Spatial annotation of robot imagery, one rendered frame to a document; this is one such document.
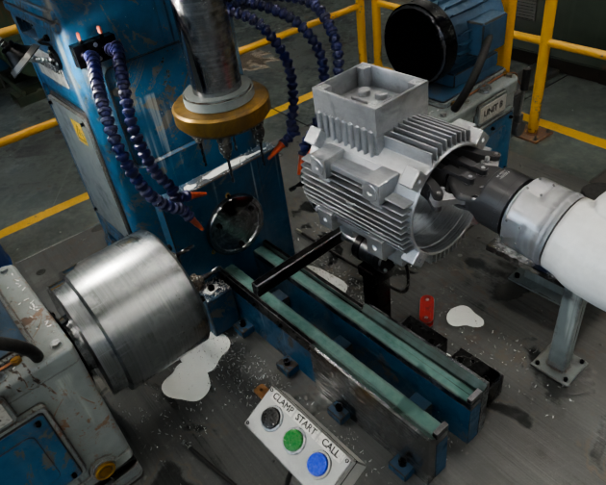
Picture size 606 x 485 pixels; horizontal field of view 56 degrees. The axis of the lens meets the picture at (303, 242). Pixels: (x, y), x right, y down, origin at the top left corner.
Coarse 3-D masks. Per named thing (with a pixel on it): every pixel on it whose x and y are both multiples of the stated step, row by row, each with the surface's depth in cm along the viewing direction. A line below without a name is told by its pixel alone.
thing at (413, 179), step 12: (312, 132) 80; (324, 132) 80; (480, 132) 73; (312, 144) 80; (480, 144) 74; (408, 168) 69; (408, 180) 68; (420, 180) 69; (420, 252) 76; (420, 264) 77
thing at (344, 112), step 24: (360, 72) 81; (384, 72) 80; (336, 96) 75; (360, 96) 77; (384, 96) 76; (408, 96) 73; (336, 120) 77; (360, 120) 73; (384, 120) 72; (360, 144) 76
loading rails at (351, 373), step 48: (240, 288) 124; (288, 288) 131; (336, 288) 121; (288, 336) 117; (336, 336) 123; (384, 336) 110; (336, 384) 108; (384, 384) 102; (432, 384) 102; (480, 384) 98; (384, 432) 102; (432, 432) 93
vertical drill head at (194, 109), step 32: (192, 0) 89; (224, 0) 93; (192, 32) 93; (224, 32) 95; (192, 64) 97; (224, 64) 97; (192, 96) 101; (224, 96) 99; (256, 96) 103; (192, 128) 100; (224, 128) 98; (256, 128) 106
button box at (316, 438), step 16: (272, 400) 83; (288, 400) 82; (256, 416) 83; (288, 416) 81; (304, 416) 79; (256, 432) 82; (272, 432) 81; (304, 432) 78; (320, 432) 77; (272, 448) 79; (304, 448) 77; (320, 448) 76; (336, 448) 75; (288, 464) 77; (304, 464) 76; (336, 464) 74; (352, 464) 74; (304, 480) 75; (320, 480) 74; (336, 480) 73; (352, 480) 76
